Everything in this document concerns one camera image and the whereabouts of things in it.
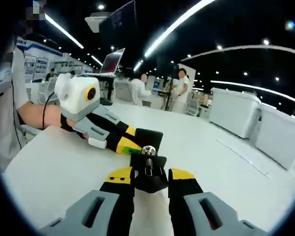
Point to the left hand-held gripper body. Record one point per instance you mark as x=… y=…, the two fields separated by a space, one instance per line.
x=76 y=96

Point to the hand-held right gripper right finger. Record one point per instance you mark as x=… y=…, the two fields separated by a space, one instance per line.
x=186 y=204

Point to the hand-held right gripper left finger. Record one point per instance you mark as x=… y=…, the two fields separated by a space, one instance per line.
x=113 y=204

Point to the black fixed fixture clamp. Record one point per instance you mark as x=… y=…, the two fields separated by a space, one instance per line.
x=151 y=183

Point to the person's left hand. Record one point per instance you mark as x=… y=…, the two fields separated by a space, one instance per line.
x=52 y=118

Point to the open silver laptop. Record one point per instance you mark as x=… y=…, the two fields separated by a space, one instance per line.
x=111 y=61

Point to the black tripod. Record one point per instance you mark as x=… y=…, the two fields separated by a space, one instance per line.
x=172 y=91

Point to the person's white shirt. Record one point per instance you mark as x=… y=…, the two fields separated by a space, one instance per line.
x=7 y=98

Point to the clear plastic ruler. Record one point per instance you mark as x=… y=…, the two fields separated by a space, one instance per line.
x=243 y=158

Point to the ceiling air conditioner vent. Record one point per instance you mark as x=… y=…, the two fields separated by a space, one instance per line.
x=96 y=20

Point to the large black display screen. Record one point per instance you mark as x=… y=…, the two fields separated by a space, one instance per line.
x=120 y=22

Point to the tall white storage bin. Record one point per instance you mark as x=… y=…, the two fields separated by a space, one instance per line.
x=233 y=110

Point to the curved ceiling light strip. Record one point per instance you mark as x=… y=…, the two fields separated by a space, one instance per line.
x=172 y=27

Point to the low white storage bin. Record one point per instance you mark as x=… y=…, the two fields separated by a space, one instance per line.
x=280 y=137

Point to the blue white display wall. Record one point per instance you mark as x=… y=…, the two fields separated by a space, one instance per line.
x=43 y=64

